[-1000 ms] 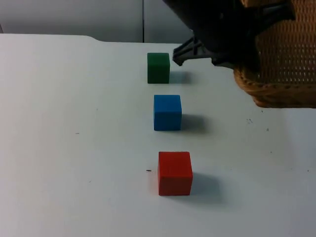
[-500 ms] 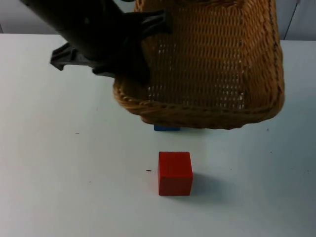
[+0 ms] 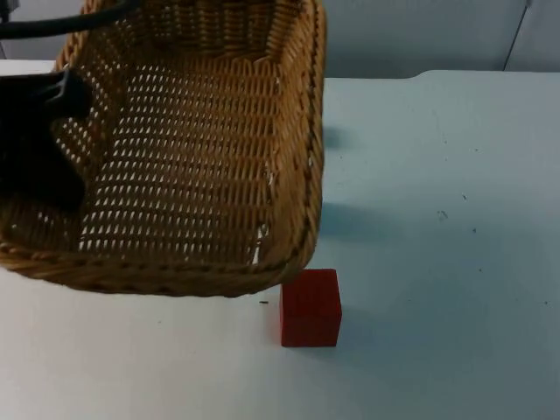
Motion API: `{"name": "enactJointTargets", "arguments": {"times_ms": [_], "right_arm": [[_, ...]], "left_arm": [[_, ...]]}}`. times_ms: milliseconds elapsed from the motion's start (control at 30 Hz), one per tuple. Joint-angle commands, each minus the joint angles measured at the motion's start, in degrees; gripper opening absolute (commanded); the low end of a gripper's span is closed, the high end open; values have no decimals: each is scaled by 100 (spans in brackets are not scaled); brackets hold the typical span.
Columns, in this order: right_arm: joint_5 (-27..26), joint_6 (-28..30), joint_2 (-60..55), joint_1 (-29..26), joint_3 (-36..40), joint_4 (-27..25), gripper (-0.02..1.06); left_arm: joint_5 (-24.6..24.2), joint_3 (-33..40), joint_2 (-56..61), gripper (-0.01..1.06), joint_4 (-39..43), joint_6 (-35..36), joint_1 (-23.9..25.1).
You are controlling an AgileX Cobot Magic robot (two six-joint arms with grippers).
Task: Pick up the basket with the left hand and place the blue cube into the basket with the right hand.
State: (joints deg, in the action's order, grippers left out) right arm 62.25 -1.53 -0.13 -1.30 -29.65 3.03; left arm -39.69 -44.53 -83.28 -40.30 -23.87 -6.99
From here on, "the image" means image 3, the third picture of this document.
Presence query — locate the red cube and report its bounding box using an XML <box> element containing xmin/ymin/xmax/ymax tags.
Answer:
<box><xmin>279</xmin><ymin>268</ymin><xmax>343</xmax><ymax>348</ymax></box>

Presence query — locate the black cable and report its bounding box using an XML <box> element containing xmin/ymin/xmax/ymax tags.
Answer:
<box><xmin>0</xmin><ymin>0</ymin><xmax>142</xmax><ymax>39</ymax></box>

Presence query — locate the pale brown wicker basket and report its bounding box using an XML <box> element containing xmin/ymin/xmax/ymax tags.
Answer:
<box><xmin>0</xmin><ymin>0</ymin><xmax>328</xmax><ymax>299</ymax></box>

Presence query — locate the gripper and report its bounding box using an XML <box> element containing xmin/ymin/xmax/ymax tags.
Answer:
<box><xmin>0</xmin><ymin>69</ymin><xmax>94</xmax><ymax>212</ymax></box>

